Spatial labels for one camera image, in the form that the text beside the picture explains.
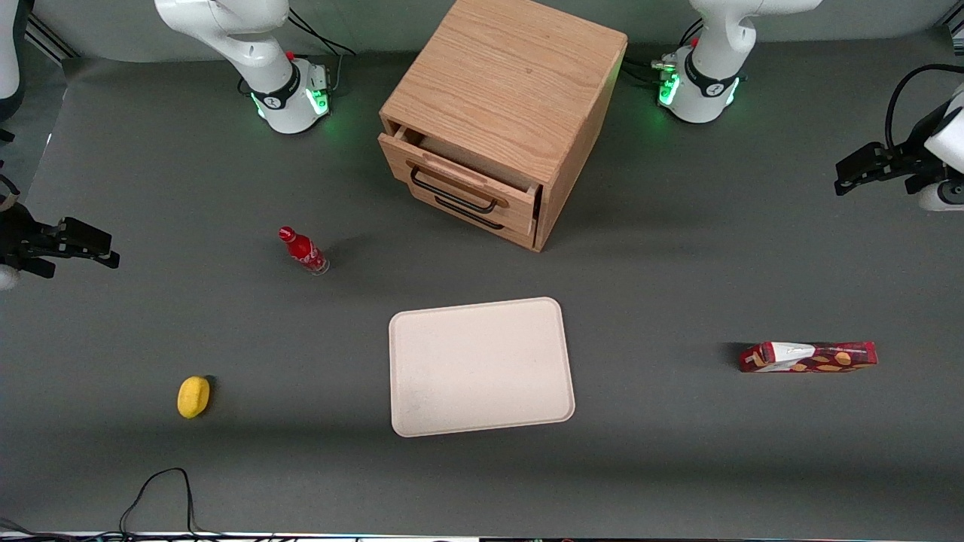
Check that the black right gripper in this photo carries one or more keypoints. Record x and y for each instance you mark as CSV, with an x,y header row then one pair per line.
x,y
21,239

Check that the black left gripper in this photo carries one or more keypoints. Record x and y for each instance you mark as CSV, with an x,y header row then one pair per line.
x,y
907,162

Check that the red cookie box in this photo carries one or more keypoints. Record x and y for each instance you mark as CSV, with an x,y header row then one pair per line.
x,y
813,357

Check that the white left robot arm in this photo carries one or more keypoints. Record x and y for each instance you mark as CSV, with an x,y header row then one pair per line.
x,y
708,68

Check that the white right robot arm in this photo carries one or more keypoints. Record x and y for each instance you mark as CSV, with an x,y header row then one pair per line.
x,y
263,53

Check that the beige plastic tray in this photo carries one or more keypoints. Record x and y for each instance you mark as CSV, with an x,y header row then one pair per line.
x,y
480,367

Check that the yellow lemon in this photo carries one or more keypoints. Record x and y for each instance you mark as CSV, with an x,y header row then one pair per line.
x,y
193,397

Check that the red cola bottle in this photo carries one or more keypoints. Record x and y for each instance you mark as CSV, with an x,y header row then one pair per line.
x,y
304,251

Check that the wooden drawer fully shut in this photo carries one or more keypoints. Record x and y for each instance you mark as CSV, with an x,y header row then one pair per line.
x,y
512,226

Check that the wooden drawer cabinet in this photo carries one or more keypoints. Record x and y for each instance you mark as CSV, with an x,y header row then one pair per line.
x,y
512,83

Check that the wooden drawer pulled ajar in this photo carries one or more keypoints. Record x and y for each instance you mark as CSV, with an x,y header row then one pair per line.
x,y
459,169

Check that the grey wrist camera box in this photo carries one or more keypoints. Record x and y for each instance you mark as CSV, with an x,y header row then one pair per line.
x,y
943,197

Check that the aluminium frame rail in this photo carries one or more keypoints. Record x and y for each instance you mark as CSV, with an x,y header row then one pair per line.
x,y
51,38

